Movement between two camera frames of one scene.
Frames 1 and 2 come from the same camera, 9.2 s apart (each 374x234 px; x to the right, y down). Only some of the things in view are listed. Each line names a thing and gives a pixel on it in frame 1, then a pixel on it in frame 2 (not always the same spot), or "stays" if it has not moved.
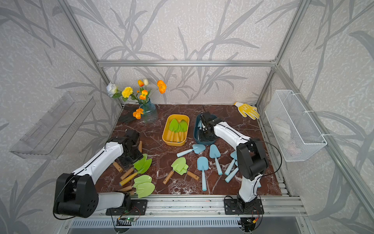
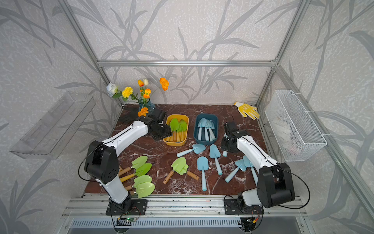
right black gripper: [201, 138] to [222, 146]
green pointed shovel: [177, 134] stays
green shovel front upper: [145, 178] stays
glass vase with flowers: [148, 112] stays
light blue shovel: [197, 148] stays
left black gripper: [127, 164] to [168, 132]
